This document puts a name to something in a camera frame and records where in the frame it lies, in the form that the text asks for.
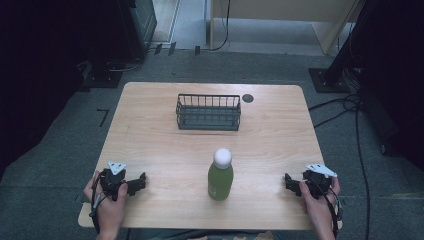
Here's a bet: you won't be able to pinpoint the black stand with base plate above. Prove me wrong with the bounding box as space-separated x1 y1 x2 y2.
307 0 381 94

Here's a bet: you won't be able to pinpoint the dark cabinet with glass side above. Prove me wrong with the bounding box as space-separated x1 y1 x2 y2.
116 0 158 63

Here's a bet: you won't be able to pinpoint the person's right hand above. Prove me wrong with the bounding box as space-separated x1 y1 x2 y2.
298 176 342 231

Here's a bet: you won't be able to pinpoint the green bottle with white cap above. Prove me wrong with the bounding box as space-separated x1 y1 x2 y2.
207 147 235 202

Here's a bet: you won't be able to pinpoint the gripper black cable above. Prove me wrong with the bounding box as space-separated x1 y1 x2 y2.
308 178 345 240
88 171 109 235

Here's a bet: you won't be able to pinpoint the black floor cables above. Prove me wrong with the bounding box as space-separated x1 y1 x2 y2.
307 66 373 240

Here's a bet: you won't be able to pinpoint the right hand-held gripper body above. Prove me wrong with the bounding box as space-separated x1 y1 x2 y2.
301 162 338 200

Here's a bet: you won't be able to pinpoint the black flat stand base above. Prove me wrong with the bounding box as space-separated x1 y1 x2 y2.
79 59 125 90

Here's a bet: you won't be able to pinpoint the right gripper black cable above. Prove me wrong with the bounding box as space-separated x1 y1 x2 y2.
308 178 345 240

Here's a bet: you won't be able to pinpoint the dark wire basket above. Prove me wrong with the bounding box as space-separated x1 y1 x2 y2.
175 93 242 132

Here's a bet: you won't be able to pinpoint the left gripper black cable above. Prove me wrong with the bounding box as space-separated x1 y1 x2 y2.
88 171 109 235

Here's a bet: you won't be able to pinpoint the person's left hand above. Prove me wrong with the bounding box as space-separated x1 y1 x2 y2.
83 170 129 236

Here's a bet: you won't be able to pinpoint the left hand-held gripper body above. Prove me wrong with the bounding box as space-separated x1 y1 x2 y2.
99 160 128 202

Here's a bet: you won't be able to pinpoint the black hanging cable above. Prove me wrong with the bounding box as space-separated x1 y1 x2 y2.
209 0 232 52

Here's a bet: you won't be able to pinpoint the dark curtain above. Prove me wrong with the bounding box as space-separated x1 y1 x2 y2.
0 0 134 181
346 0 424 171

